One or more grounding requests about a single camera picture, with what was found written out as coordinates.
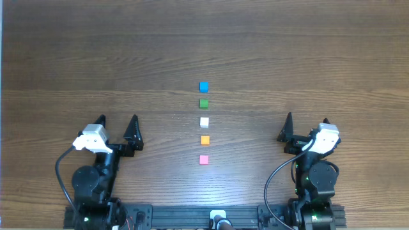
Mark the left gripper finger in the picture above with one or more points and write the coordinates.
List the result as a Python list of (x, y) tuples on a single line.
[(101, 120), (135, 134)]

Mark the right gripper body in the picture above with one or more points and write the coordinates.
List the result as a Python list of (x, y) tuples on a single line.
[(294, 145)]

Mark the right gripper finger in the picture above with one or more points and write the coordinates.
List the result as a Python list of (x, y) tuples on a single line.
[(288, 129), (326, 121)]

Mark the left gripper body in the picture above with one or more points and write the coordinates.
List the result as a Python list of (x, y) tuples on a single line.
[(123, 150)]

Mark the orange cube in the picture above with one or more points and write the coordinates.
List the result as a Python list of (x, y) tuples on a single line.
[(205, 140)]

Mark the pink cube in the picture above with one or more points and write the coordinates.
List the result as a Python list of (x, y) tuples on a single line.
[(204, 160)]

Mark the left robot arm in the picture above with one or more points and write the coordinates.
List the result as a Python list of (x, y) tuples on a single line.
[(84, 182)]

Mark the white cube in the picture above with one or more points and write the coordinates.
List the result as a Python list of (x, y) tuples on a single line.
[(204, 122)]

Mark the green cube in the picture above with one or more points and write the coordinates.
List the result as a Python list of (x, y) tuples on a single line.
[(204, 104)]

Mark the blue cube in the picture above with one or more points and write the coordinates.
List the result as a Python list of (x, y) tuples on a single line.
[(204, 87)]

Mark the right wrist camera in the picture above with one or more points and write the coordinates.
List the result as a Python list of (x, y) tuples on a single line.
[(324, 139)]

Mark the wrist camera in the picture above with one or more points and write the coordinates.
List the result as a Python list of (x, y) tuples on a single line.
[(324, 139), (94, 139)]

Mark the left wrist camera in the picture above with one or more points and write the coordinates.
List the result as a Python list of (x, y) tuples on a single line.
[(94, 139)]

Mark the mounting rail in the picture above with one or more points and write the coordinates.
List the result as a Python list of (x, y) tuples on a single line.
[(185, 217)]

